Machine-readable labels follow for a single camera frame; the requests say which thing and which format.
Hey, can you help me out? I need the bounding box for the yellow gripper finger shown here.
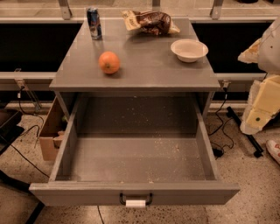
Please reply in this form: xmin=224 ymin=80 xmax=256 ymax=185
xmin=240 ymin=75 xmax=280 ymax=135
xmin=237 ymin=39 xmax=261 ymax=64

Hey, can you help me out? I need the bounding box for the orange fruit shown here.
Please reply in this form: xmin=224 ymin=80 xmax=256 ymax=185
xmin=98 ymin=52 xmax=120 ymax=74

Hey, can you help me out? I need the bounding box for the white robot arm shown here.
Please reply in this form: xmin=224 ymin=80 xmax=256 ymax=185
xmin=238 ymin=17 xmax=280 ymax=135

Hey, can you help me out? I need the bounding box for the open grey top drawer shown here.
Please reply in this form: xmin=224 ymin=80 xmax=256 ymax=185
xmin=30 ymin=95 xmax=240 ymax=206

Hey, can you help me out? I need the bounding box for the white shoe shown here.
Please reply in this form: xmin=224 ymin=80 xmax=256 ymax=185
xmin=266 ymin=140 xmax=280 ymax=165

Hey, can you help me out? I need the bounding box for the black metal floor stand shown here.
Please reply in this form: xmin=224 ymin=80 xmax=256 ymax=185
xmin=226 ymin=106 xmax=264 ymax=158

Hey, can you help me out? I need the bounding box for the white paper bowl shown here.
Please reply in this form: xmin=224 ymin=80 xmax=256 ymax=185
xmin=171 ymin=39 xmax=208 ymax=63

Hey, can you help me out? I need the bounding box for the brown snack bag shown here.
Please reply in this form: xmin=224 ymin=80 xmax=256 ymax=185
xmin=122 ymin=10 xmax=180 ymax=36

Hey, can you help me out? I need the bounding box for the grey cabinet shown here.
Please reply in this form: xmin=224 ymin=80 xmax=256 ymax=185
xmin=48 ymin=17 xmax=221 ymax=121

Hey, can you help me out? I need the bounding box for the blue drink can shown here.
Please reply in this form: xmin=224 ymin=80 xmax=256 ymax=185
xmin=87 ymin=7 xmax=102 ymax=40

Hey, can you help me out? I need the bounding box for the cardboard box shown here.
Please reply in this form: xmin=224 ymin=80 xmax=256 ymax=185
xmin=38 ymin=98 xmax=67 ymax=161

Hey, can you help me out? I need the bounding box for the black chair base left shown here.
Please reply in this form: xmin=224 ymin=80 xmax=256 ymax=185
xmin=0 ymin=108 xmax=46 ymax=224

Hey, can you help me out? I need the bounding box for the black floor cable right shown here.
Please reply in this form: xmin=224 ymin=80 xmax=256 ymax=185
xmin=207 ymin=87 xmax=235 ymax=158

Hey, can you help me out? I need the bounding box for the black floor cable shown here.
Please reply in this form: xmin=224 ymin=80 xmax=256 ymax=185
xmin=0 ymin=87 xmax=51 ymax=179
xmin=207 ymin=87 xmax=235 ymax=158

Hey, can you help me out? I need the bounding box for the black white drawer handle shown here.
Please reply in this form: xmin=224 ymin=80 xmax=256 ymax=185
xmin=119 ymin=193 xmax=153 ymax=208

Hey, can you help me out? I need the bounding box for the black floor cable left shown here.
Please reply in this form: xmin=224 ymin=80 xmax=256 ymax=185
xmin=0 ymin=87 xmax=51 ymax=179

